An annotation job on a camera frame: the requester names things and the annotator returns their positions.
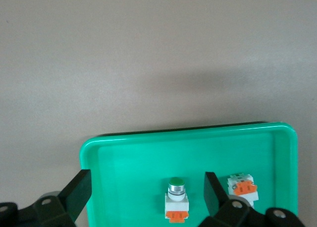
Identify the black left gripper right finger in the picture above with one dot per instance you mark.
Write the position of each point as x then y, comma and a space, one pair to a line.
215, 197

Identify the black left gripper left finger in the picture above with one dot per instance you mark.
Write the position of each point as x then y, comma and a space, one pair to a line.
71, 194

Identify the green push button white body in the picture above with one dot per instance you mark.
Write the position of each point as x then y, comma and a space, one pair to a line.
176, 202

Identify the green plastic tray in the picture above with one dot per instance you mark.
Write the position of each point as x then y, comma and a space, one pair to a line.
138, 162

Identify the brown table mat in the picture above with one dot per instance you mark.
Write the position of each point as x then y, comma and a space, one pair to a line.
99, 63

